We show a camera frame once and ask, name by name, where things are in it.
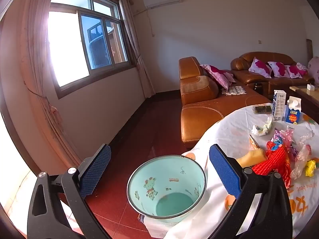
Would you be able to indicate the narrow pink curtain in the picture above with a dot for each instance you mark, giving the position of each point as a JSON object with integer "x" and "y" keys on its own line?
{"x": 139, "y": 62}

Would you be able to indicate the pink plastic wrapper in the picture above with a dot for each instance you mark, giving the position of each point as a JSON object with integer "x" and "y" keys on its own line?
{"x": 284, "y": 135}

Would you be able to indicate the orange leather chaise sofa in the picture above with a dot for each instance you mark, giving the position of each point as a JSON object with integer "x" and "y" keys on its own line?
{"x": 199, "y": 114}

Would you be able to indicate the red foam net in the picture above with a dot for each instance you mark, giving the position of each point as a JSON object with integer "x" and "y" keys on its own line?
{"x": 271, "y": 161}

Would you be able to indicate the wooden coffee table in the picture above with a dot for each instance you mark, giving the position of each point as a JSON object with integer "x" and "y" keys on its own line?
{"x": 304, "y": 95}

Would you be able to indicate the pink floral pillow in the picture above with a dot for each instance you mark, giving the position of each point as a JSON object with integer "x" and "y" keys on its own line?
{"x": 219, "y": 76}

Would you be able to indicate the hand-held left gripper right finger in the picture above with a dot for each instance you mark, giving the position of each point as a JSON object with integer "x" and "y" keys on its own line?
{"x": 225, "y": 171}

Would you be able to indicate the yellow foam piece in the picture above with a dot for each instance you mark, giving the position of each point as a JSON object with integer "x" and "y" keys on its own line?
{"x": 250, "y": 158}

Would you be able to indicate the clear plastic bag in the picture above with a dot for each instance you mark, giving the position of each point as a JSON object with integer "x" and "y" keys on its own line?
{"x": 301, "y": 156}

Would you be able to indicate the light blue cartoon trash bin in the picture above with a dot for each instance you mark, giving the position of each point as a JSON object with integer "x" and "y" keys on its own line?
{"x": 149, "y": 176}

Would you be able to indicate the small white box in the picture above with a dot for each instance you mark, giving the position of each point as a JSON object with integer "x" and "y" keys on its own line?
{"x": 310, "y": 87}

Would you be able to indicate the checkered cloth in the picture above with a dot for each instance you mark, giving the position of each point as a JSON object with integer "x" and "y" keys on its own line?
{"x": 234, "y": 90}

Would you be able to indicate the yellow candy wrapper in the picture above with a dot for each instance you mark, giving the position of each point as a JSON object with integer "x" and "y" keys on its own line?
{"x": 310, "y": 168}

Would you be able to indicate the orange snack wrapper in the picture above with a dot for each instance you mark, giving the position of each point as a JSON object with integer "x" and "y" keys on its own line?
{"x": 254, "y": 142}

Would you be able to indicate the brown leather sofa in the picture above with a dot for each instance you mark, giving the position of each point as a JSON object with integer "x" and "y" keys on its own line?
{"x": 259, "y": 57}

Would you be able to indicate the blue carton with white top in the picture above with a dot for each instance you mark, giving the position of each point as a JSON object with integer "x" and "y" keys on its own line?
{"x": 293, "y": 113}

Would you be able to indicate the sliding glass window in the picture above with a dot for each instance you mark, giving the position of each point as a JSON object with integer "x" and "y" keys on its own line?
{"x": 99, "y": 42}

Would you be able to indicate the white magenta flower pillow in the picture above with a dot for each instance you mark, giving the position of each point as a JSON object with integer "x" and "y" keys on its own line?
{"x": 260, "y": 67}
{"x": 295, "y": 71}
{"x": 279, "y": 69}

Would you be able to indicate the large pink curtain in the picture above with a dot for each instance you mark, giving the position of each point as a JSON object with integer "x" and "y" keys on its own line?
{"x": 37, "y": 54}

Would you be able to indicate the dark flat packet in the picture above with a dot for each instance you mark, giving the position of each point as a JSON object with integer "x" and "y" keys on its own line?
{"x": 263, "y": 109}

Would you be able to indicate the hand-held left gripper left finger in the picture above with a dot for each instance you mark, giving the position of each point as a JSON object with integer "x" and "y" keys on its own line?
{"x": 96, "y": 170}

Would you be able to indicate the white wrapper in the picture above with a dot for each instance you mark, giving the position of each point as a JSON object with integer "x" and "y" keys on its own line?
{"x": 261, "y": 128}

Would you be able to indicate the tall white blue carton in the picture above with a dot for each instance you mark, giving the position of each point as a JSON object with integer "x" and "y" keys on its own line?
{"x": 278, "y": 107}

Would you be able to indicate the white printed tablecloth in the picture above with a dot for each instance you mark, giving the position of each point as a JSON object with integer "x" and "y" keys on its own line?
{"x": 231, "y": 134}

